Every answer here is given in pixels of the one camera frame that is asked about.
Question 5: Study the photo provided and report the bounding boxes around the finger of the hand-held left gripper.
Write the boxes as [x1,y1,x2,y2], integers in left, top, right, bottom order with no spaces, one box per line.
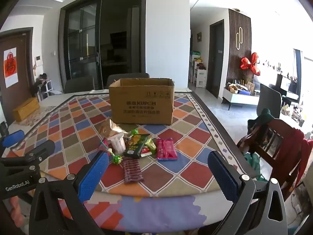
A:
[0,140,56,174]
[0,121,25,150]

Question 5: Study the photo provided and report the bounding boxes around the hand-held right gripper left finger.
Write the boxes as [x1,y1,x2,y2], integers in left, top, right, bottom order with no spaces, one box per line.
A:
[29,150,110,235]

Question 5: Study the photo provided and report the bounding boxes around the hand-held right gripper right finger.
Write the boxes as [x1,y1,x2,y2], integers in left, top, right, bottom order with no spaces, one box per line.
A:
[199,150,288,235]

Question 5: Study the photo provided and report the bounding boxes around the maroon snack packet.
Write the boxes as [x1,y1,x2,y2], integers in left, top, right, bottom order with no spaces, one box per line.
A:
[122,158,143,184]

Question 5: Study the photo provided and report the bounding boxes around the dark green snack packet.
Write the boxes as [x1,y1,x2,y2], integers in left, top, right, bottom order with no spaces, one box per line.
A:
[123,133,150,159]

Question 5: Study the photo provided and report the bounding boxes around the pink snack packet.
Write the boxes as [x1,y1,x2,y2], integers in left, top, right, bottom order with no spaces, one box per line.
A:
[156,138,178,161]

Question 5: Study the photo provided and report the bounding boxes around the yellow green candy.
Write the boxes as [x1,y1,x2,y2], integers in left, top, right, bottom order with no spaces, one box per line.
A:
[146,138,157,153]

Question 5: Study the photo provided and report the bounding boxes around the brown cardboard box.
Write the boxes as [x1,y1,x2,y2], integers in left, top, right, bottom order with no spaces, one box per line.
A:
[109,78,175,125]

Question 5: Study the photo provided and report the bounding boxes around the yellow wooden box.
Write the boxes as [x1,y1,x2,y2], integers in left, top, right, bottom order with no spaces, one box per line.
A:
[13,97,40,122]

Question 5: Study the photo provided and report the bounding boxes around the colourful diamond pattern tablecloth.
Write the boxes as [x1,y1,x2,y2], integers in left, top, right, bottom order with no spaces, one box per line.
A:
[5,92,258,199]

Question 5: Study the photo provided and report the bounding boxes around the beige snack packet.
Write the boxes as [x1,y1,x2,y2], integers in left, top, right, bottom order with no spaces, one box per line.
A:
[99,117,129,138]

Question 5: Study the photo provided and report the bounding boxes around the black bag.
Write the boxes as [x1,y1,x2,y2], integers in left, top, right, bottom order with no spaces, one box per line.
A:
[30,73,48,96]

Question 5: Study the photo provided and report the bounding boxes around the red wooden chair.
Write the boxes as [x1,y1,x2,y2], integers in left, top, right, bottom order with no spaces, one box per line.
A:
[237,117,306,202]

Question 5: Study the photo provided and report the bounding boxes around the white small rack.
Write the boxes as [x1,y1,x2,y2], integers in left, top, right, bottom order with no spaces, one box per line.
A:
[37,80,62,101]

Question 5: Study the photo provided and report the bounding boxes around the white red door poster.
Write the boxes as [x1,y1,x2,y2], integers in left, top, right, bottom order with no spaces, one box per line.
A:
[3,47,19,88]

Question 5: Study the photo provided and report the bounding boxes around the dark grey dining chair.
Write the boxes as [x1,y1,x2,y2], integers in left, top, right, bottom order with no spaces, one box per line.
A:
[256,83,282,121]
[65,76,95,94]

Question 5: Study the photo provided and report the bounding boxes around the green cloth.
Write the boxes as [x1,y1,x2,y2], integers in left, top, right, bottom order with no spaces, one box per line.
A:
[259,108,275,123]

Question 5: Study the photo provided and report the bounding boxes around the brown door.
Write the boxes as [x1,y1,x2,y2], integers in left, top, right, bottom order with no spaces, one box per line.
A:
[0,28,34,112]

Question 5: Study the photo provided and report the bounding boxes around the red garment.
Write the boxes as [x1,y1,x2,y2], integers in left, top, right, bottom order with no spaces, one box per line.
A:
[275,127,313,196]

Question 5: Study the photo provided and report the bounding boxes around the white low cabinet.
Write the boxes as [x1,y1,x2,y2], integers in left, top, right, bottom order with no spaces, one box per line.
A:
[222,87,260,111]

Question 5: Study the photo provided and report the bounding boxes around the white shelf unit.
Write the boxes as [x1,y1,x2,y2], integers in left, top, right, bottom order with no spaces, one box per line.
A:
[191,51,209,89]

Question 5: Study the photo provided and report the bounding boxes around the black piano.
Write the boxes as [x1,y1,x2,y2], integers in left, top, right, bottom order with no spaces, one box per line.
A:
[276,73,300,108]

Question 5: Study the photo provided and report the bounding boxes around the red balloon bow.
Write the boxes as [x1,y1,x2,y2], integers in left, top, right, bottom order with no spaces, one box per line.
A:
[240,52,261,76]

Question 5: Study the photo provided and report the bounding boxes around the dark interior door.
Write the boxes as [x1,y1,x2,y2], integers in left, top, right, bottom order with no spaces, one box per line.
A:
[205,19,225,99]

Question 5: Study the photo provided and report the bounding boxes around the dark glass sliding door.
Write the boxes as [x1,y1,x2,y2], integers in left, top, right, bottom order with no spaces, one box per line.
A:
[59,0,147,91]

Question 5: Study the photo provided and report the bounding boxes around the gold wall ornament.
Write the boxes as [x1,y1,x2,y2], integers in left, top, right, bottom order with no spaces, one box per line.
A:
[236,27,243,50]

